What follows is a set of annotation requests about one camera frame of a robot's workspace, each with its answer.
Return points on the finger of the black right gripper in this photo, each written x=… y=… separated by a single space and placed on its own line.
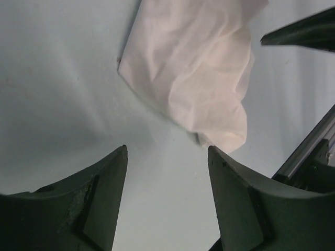
x=315 y=32

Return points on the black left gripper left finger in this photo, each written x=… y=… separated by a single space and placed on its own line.
x=79 y=212

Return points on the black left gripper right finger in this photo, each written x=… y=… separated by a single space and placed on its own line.
x=255 y=212

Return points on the white underwear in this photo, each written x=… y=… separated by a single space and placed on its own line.
x=192 y=61

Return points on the aluminium frame rail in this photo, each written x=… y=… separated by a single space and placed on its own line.
x=308 y=166

